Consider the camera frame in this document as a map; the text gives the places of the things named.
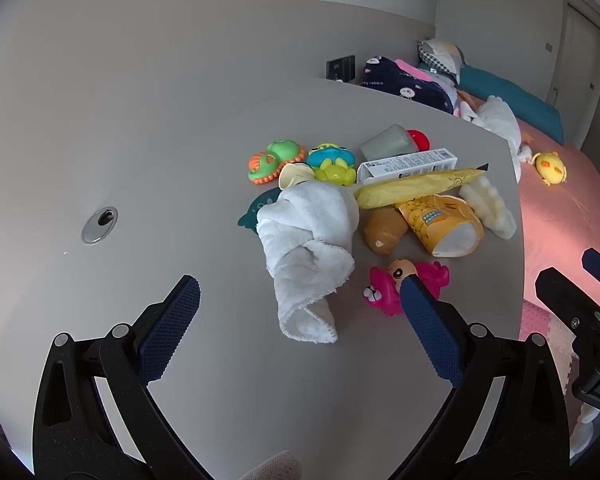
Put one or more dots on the white printed carton box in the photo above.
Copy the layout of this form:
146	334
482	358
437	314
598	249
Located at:
405	165

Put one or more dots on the grey plastic cup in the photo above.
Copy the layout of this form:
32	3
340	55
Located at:
387	142

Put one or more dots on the brown potato toy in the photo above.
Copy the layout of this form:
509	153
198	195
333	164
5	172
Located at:
382	230

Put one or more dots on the teal whale toy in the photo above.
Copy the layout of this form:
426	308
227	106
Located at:
252	212

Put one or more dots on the orange green plastic toy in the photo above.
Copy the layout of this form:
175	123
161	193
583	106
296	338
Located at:
275	157

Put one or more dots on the red plastic toy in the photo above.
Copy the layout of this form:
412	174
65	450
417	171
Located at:
421	141

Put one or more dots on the blue yellow frog toy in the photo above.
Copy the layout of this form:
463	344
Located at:
332	165

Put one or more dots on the navy printed blanket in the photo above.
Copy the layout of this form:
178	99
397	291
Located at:
405	85

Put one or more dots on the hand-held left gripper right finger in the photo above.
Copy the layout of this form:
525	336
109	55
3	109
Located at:
430	330

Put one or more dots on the yellow plastic bag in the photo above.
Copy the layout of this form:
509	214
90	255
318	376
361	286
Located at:
405	191

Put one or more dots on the black wall socket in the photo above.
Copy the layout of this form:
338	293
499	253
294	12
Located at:
340	68

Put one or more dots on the grey door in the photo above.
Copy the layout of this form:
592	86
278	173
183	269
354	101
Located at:
580	55

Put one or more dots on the white goose plush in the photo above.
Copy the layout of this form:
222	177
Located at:
497	120

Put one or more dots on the pink bed sheet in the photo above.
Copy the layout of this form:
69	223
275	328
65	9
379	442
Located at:
560	225

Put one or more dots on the teal bolster pillow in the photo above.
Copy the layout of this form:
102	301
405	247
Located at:
510	97

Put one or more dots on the yellow chick plush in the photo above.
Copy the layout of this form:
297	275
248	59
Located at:
550	167

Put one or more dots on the person's left hand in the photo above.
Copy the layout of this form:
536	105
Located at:
275	467

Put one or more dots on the pink cloth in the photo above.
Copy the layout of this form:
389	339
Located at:
420	74

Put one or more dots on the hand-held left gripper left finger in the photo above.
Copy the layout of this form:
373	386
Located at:
172	327

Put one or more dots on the pink plastic toy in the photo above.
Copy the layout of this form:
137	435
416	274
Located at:
384	291

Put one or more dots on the white towel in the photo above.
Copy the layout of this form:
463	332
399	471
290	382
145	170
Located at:
305	240

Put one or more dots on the checkered pillow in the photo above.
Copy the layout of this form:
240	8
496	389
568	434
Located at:
442	57

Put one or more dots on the yellow corn snack cup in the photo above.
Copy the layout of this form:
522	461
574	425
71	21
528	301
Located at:
440	220

